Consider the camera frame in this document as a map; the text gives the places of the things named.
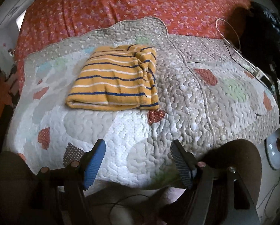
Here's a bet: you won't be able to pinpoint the quilted heart pattern blanket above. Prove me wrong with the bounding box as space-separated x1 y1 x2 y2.
5 17 280 189

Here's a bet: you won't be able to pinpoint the black bag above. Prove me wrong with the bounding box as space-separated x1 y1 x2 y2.
233 0 280 66

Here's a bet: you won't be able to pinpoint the yellow striped child sweater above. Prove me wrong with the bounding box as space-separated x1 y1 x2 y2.
66 44 159 111

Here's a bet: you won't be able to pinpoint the red floral bed sheet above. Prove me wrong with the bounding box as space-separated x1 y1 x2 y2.
14 0 250 87

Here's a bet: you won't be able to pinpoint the white fan base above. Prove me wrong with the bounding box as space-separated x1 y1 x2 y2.
265 128 280 170

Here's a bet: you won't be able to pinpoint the white cable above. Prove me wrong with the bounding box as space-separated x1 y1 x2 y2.
215 18 272 88

